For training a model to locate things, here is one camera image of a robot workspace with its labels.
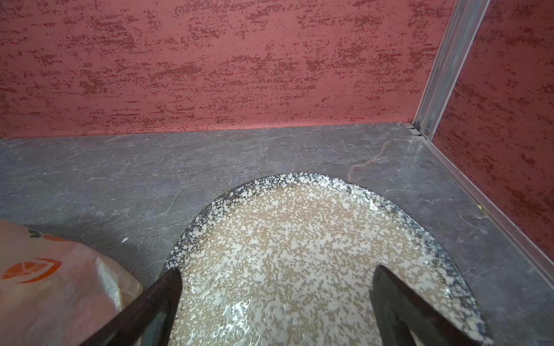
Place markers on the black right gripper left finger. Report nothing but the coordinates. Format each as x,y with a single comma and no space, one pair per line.
149,319

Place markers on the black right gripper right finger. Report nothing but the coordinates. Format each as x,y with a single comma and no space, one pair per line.
402,314

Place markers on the fruit print plastic bag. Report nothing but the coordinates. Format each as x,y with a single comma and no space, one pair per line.
55,291

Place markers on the aluminium corner post right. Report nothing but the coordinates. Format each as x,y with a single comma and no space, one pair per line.
461,30

